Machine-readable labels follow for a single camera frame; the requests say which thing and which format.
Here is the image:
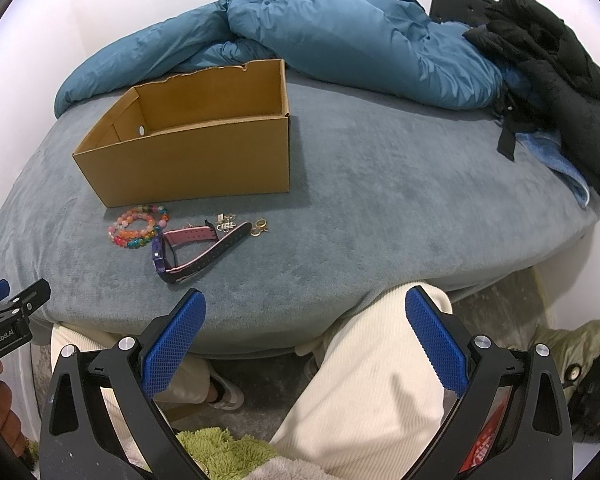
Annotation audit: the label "purple kids smartwatch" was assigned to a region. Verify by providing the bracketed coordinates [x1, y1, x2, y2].
[151, 221, 252, 284]

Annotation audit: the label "multicolour bead bracelet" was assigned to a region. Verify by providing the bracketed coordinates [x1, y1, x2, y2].
[107, 204, 171, 250]

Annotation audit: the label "gold ring charm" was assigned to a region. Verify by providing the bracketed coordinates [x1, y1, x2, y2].
[250, 218, 268, 237]

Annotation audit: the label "left hand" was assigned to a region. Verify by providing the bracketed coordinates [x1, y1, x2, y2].
[0, 380, 27, 457]

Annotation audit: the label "olive green bag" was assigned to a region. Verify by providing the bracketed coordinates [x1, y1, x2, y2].
[529, 320, 600, 401]

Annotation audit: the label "green shaggy rug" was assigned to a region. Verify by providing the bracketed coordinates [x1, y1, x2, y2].
[176, 427, 277, 480]

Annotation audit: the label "white sneaker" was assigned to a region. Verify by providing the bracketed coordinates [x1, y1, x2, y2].
[206, 372, 245, 411]

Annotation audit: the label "cream trouser legs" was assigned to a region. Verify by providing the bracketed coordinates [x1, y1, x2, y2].
[52, 283, 452, 479]

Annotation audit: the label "grey blue bed sheet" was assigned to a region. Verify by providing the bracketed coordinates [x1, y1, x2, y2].
[0, 72, 600, 359]

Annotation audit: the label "brown cardboard box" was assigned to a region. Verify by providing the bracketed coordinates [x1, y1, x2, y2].
[72, 58, 290, 207]

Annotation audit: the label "blue denim garment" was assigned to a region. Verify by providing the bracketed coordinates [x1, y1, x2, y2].
[516, 131, 591, 209]

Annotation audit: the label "black puffer jacket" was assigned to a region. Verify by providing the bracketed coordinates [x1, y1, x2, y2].
[464, 0, 600, 196]

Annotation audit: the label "teal blue duvet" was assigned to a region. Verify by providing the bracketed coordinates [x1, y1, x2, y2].
[54, 0, 530, 116]

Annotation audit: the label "black headboard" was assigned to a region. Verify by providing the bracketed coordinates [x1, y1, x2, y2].
[429, 0, 494, 27]

